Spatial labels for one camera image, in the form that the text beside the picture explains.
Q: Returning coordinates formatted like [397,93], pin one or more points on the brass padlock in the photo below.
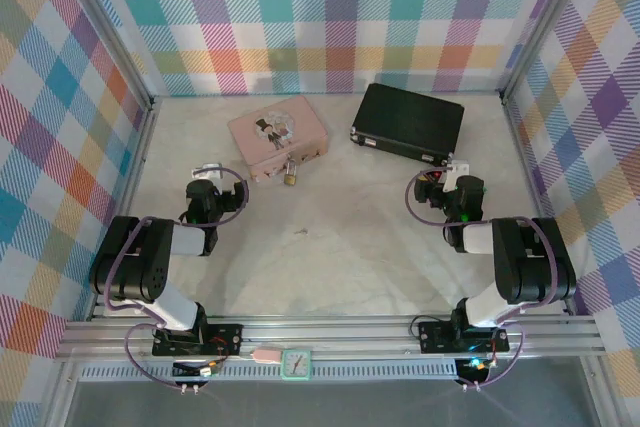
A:
[290,178]

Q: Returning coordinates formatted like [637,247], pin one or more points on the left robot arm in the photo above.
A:
[150,257]

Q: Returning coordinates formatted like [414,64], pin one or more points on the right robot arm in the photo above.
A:
[520,267]

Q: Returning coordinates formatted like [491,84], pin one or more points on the small metal key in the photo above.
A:
[301,231]

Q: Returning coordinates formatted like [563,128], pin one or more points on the pink tin box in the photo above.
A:
[272,134]

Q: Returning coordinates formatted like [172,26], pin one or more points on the black hard case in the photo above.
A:
[407,119]

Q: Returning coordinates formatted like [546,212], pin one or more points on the pink eraser block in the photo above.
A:
[266,354]

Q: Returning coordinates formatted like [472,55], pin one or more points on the small green clock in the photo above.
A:
[297,364]

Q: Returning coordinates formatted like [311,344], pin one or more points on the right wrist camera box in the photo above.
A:
[457,170]

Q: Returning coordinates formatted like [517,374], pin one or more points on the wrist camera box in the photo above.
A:
[210,170]
[457,170]

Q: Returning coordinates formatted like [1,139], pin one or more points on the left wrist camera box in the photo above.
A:
[210,170]

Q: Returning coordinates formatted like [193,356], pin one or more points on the aluminium back frame rail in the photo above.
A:
[325,93]

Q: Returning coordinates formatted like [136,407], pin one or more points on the aluminium frame rail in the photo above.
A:
[325,93]
[350,337]

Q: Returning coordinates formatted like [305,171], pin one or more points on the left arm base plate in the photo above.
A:
[225,337]

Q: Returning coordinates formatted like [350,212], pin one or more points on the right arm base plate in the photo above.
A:
[435,337]

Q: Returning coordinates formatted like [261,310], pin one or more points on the aluminium front frame rail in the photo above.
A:
[350,337]

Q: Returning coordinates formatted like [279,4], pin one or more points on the aluminium frame post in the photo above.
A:
[547,27]
[107,27]

